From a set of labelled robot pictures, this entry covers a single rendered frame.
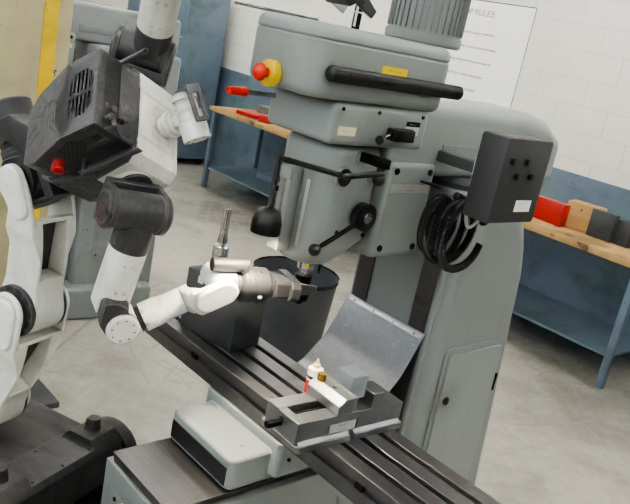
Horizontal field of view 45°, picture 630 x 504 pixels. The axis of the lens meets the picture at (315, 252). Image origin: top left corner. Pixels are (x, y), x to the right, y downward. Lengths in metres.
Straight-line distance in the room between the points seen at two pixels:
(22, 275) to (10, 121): 0.40
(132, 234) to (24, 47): 1.71
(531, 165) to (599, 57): 4.40
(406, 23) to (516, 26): 4.75
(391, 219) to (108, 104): 0.76
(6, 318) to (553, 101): 5.06
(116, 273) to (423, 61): 0.88
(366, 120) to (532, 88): 4.79
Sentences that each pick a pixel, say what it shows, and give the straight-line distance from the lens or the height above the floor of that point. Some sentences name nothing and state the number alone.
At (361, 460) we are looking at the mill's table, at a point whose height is 0.95.
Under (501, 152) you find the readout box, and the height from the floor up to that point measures 1.69.
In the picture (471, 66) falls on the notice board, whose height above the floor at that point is 1.82.
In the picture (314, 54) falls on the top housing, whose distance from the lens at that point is 1.68.
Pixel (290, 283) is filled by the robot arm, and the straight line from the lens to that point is 1.94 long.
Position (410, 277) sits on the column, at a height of 1.25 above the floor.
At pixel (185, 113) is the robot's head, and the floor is 1.63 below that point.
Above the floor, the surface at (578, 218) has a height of 0.97.
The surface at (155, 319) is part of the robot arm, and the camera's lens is 1.87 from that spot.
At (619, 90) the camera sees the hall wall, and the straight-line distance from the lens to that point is 6.19.
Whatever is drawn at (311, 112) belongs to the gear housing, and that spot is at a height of 1.69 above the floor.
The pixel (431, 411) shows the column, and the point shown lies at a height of 0.87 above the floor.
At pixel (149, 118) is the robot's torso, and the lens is 1.83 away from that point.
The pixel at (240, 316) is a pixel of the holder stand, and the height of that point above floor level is 1.06.
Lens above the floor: 1.88
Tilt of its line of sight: 16 degrees down
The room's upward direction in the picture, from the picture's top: 12 degrees clockwise
